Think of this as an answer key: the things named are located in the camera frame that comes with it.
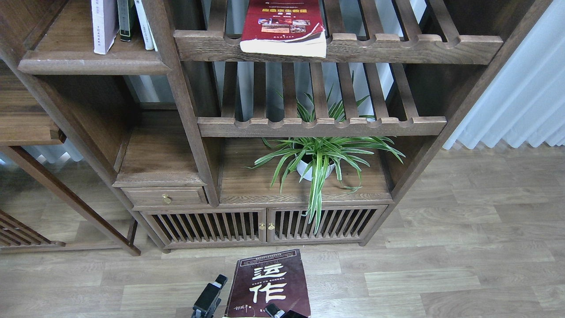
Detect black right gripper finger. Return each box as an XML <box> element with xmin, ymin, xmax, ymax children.
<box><xmin>264</xmin><ymin>303</ymin><xmax>307</xmax><ymax>318</ymax></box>

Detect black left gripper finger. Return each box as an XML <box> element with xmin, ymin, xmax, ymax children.
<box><xmin>192</xmin><ymin>274</ymin><xmax>228</xmax><ymax>318</ymax></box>

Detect maroon book white characters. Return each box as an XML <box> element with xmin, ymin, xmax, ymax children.
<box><xmin>224</xmin><ymin>248</ymin><xmax>311</xmax><ymax>318</ymax></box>

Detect red cover book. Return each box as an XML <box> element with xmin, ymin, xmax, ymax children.
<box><xmin>240</xmin><ymin>0</ymin><xmax>327</xmax><ymax>58</ymax></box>

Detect pale lilac book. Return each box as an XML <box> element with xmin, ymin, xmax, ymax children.
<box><xmin>91</xmin><ymin>0</ymin><xmax>119</xmax><ymax>55</ymax></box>

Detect brass drawer knob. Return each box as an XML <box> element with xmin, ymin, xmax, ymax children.
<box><xmin>162</xmin><ymin>194</ymin><xmax>172</xmax><ymax>205</ymax></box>

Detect white plant pot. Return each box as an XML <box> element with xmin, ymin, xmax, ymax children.
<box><xmin>296</xmin><ymin>155</ymin><xmax>335</xmax><ymax>181</ymax></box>

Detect green spider plant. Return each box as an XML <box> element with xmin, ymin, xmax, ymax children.
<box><xmin>245</xmin><ymin>71</ymin><xmax>406</xmax><ymax>235</ymax></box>

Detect dark wooden bookshelf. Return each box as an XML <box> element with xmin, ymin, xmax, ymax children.
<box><xmin>1</xmin><ymin>0</ymin><xmax>553</xmax><ymax>251</ymax></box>

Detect wooden side rack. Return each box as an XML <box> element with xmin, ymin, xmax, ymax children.
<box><xmin>0</xmin><ymin>211</ymin><xmax>66</xmax><ymax>252</ymax></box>

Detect white thin book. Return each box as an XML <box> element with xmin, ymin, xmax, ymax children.
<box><xmin>134</xmin><ymin>0</ymin><xmax>158</xmax><ymax>52</ymax></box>

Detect green spine book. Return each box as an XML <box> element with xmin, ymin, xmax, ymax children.
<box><xmin>117</xmin><ymin>0</ymin><xmax>136</xmax><ymax>42</ymax></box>

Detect white pleated curtain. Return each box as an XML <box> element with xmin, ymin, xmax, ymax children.
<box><xmin>443</xmin><ymin>0</ymin><xmax>565</xmax><ymax>149</ymax></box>

